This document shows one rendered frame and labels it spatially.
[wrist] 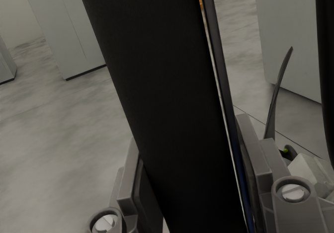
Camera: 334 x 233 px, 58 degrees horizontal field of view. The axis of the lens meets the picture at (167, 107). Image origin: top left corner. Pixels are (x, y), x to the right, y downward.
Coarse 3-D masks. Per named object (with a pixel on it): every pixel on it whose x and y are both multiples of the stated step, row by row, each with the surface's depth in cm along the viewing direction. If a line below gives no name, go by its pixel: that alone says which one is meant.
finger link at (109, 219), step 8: (104, 208) 10; (112, 208) 10; (96, 216) 10; (104, 216) 10; (112, 216) 10; (120, 216) 10; (88, 224) 10; (96, 224) 10; (104, 224) 10; (112, 224) 10; (120, 224) 9; (88, 232) 9; (96, 232) 10; (104, 232) 9; (112, 232) 9; (120, 232) 9
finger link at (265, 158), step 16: (240, 128) 12; (240, 144) 11; (256, 144) 11; (272, 144) 12; (256, 160) 10; (272, 160) 11; (256, 176) 9; (272, 176) 9; (256, 192) 10; (256, 208) 10; (272, 208) 9; (256, 224) 11; (272, 224) 9
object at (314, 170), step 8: (296, 160) 61; (304, 160) 59; (312, 160) 60; (320, 160) 61; (288, 168) 62; (296, 168) 60; (304, 168) 58; (312, 168) 57; (320, 168) 59; (328, 168) 59; (304, 176) 57; (312, 176) 55; (320, 176) 55; (328, 176) 57; (320, 184) 54; (328, 184) 54; (320, 192) 54; (328, 192) 54; (328, 200) 54
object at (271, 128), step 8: (288, 56) 39; (280, 72) 41; (280, 80) 39; (272, 96) 43; (272, 104) 39; (272, 112) 39; (272, 120) 43; (272, 128) 46; (264, 136) 38; (272, 136) 47
